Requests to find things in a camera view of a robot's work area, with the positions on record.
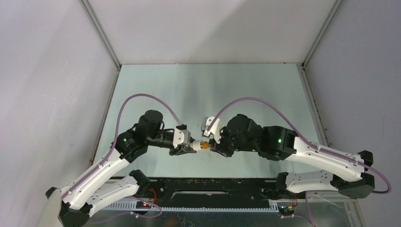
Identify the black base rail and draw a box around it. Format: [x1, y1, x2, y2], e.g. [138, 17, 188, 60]
[130, 177, 314, 209]

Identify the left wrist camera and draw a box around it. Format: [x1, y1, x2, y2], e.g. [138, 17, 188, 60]
[173, 124, 191, 148]

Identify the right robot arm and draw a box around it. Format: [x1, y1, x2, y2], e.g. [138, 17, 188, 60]
[201, 114, 375, 199]

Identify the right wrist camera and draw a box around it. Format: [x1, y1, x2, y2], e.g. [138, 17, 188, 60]
[200, 116, 224, 144]

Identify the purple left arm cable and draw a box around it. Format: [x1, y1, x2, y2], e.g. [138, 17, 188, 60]
[61, 93, 183, 225]

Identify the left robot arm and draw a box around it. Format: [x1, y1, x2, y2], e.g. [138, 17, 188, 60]
[58, 110, 208, 227]

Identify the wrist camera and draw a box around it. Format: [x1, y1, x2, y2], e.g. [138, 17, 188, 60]
[173, 124, 191, 148]
[200, 116, 224, 144]

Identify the orange water faucet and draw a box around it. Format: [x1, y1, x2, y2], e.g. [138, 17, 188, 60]
[200, 141, 210, 149]

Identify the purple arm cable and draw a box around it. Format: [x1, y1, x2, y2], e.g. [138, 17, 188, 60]
[61, 93, 183, 225]
[207, 97, 392, 227]

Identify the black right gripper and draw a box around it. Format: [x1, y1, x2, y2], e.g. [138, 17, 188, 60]
[208, 125, 257, 157]

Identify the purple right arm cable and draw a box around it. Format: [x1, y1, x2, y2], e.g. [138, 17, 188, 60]
[207, 97, 392, 227]

